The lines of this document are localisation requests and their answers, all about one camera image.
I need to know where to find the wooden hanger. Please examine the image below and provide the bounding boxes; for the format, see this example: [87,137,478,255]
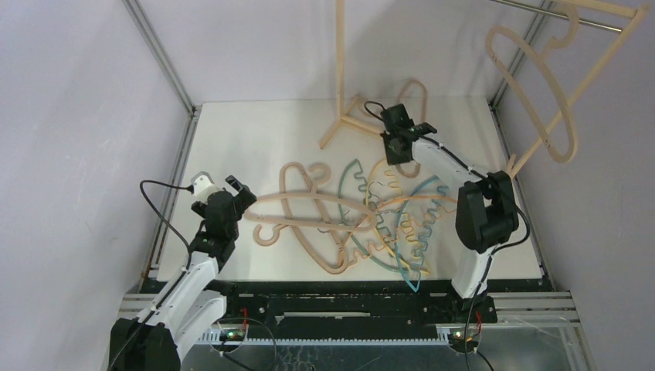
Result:
[484,4,582,165]
[395,78,429,179]
[279,162,350,275]
[244,162,376,247]

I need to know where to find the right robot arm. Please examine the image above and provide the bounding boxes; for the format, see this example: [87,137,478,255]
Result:
[380,104,525,322]

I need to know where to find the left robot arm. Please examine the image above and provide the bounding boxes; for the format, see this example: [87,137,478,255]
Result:
[107,172,257,370]

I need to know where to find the orange plastic hanger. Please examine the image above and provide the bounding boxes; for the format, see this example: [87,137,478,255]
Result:
[358,195,457,242]

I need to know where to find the left circuit board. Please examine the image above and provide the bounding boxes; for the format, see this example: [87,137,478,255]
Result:
[219,329,246,344]

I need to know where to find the circuit board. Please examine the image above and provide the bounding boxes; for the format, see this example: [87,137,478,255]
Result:
[448,331,480,344]
[219,329,246,344]

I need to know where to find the green plastic hanger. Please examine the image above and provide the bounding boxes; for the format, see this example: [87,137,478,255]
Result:
[338,158,408,273]

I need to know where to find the yellow plastic hanger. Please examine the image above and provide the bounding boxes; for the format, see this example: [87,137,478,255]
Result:
[364,157,430,274]

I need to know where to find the blue plastic hanger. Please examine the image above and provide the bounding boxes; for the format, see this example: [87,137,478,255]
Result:
[393,175,454,292]

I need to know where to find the right circuit board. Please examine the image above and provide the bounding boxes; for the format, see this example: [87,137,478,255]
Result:
[448,331,480,344]

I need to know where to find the metal hanging rod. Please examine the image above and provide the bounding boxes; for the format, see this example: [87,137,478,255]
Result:
[491,0,623,34]

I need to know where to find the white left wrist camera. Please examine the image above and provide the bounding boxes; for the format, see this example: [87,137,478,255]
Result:
[191,172,221,204]

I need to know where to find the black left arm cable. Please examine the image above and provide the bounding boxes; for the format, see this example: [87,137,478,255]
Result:
[139,179,195,267]

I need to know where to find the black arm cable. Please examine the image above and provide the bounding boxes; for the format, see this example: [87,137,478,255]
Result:
[363,100,531,371]
[139,179,195,267]

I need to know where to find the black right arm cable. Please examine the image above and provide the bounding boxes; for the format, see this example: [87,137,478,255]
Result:
[363,100,531,371]

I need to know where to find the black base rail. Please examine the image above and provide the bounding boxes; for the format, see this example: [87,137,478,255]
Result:
[137,278,556,342]

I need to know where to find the wooden clothes rack frame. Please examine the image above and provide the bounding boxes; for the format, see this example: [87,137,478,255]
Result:
[319,0,651,180]

